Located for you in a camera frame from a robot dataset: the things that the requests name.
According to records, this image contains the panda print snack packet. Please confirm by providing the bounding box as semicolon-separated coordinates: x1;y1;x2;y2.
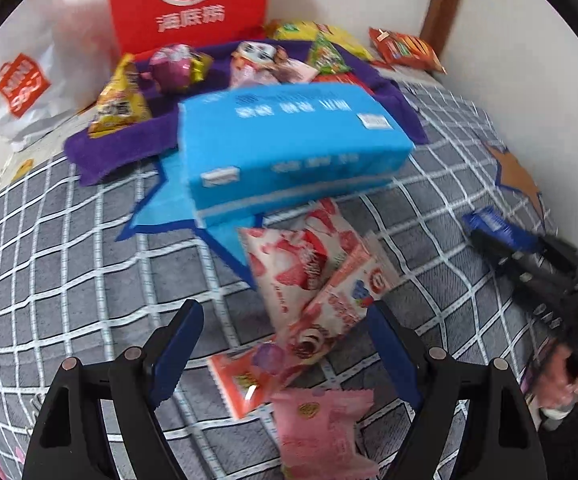
229;41;289;89

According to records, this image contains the dark blue snack packet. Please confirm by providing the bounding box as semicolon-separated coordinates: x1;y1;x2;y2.
463;206;540;252

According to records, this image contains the blue tissue pack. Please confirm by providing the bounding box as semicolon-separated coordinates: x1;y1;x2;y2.
178;82;414;226

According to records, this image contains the red Haidilao paper bag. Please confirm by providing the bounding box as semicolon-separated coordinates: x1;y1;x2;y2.
108;0;267;54

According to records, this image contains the right human hand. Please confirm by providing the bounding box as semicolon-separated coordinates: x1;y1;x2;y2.
533;344;578;410

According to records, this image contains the magenta snack packet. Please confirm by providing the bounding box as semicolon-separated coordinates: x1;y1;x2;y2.
141;44;213;93

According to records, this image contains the orange chips bag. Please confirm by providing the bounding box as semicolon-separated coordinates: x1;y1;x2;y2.
368;27;446;74

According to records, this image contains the purple towel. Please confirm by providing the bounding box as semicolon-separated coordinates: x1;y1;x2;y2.
63;40;430;186

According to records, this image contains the yellow chips bag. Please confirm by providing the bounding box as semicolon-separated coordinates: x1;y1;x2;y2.
265;20;374;62

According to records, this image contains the yellow snack packet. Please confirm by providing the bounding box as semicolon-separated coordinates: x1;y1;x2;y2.
87;54;152;139

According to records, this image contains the brown wooden door frame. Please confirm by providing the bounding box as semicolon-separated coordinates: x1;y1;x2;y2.
419;0;460;56

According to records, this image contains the pink peach cake packet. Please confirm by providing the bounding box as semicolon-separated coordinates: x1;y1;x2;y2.
272;388;379;479

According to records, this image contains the red small snack packet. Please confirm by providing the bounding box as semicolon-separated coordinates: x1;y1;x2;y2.
312;73;374;96

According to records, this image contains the light pink small snack packet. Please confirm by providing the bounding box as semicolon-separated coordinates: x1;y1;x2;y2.
275;58;319;84

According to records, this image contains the long strawberry bear snack packet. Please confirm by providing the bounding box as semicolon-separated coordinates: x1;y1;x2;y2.
208;233;400;420

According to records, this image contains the green triangular snack packet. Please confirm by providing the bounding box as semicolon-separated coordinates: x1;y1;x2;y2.
306;32;351;74

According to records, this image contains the white Miniso plastic bag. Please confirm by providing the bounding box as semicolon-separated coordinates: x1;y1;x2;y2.
0;0;116;152

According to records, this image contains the white red strawberry snack packet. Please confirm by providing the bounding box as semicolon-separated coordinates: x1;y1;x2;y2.
238;198;359;332

